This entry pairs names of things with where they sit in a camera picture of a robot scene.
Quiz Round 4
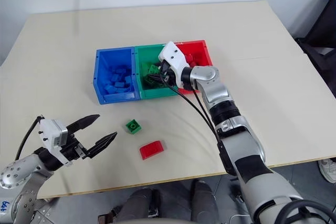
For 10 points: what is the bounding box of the dark grey rounded shape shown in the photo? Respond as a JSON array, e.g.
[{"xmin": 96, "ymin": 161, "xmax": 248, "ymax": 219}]
[
  {"xmin": 189, "ymin": 179, "xmax": 219, "ymax": 222},
  {"xmin": 115, "ymin": 187, "xmax": 159, "ymax": 224}
]

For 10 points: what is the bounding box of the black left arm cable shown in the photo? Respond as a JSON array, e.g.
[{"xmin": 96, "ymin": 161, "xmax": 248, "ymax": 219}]
[{"xmin": 15, "ymin": 115, "xmax": 44, "ymax": 161}]

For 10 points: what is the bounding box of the red curved toy block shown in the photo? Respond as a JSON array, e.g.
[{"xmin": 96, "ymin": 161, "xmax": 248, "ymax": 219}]
[{"xmin": 139, "ymin": 140, "xmax": 165, "ymax": 161}]

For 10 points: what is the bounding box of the grey perforated metal plate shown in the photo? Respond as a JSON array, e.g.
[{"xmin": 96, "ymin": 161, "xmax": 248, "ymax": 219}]
[{"xmin": 29, "ymin": 199, "xmax": 60, "ymax": 224}]

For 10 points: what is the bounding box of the red plastic bin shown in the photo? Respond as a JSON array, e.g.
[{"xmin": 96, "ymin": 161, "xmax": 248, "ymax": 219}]
[{"xmin": 173, "ymin": 39, "xmax": 214, "ymax": 95}]

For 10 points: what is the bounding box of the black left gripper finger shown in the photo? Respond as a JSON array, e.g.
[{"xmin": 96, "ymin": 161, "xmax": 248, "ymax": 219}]
[
  {"xmin": 66, "ymin": 114, "xmax": 101, "ymax": 136},
  {"xmin": 85, "ymin": 131, "xmax": 118, "ymax": 159}
]

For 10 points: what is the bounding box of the white robot body with writing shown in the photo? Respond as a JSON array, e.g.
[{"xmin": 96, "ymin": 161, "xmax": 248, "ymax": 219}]
[{"xmin": 0, "ymin": 195, "xmax": 14, "ymax": 222}]

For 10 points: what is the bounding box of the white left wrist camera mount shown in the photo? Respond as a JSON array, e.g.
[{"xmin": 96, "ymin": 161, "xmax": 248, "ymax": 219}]
[{"xmin": 38, "ymin": 119, "xmax": 74, "ymax": 167}]

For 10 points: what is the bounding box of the white sneaker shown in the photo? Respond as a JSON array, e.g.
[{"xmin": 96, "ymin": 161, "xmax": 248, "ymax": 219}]
[{"xmin": 318, "ymin": 158, "xmax": 336, "ymax": 184}]

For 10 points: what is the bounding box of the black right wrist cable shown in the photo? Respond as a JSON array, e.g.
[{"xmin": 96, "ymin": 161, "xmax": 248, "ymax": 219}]
[
  {"xmin": 192, "ymin": 89, "xmax": 219, "ymax": 136},
  {"xmin": 164, "ymin": 76, "xmax": 221, "ymax": 144}
]

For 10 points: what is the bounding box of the blue plastic bin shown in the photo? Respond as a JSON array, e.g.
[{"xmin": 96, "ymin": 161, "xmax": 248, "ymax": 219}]
[{"xmin": 92, "ymin": 46, "xmax": 141, "ymax": 105}]

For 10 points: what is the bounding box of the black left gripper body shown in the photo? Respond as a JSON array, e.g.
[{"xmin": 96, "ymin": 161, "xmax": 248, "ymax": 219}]
[{"xmin": 60, "ymin": 132, "xmax": 89, "ymax": 161}]

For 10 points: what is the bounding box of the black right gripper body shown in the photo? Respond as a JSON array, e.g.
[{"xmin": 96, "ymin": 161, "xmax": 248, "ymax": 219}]
[{"xmin": 159, "ymin": 62, "xmax": 177, "ymax": 88}]

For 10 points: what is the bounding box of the green plastic bin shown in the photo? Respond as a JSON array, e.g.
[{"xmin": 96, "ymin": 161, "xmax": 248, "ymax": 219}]
[{"xmin": 134, "ymin": 43, "xmax": 180, "ymax": 100}]

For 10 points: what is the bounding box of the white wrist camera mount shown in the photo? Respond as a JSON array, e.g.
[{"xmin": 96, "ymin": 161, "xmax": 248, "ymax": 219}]
[
  {"xmin": 157, "ymin": 41, "xmax": 191, "ymax": 89},
  {"xmin": 38, "ymin": 119, "xmax": 74, "ymax": 167}
]

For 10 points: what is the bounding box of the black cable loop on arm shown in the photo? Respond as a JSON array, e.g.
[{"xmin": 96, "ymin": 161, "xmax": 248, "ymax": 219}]
[{"xmin": 281, "ymin": 198, "xmax": 336, "ymax": 224}]

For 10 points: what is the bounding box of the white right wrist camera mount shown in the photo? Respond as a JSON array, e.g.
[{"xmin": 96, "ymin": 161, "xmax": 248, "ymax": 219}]
[{"xmin": 157, "ymin": 41, "xmax": 191, "ymax": 89}]

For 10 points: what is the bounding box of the black chair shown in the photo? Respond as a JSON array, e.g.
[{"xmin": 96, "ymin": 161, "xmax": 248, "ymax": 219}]
[{"xmin": 295, "ymin": 0, "xmax": 336, "ymax": 83}]

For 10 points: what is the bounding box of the green square toy block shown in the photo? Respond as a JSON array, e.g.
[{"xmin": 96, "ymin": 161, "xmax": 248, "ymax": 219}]
[{"xmin": 124, "ymin": 119, "xmax": 143, "ymax": 135}]

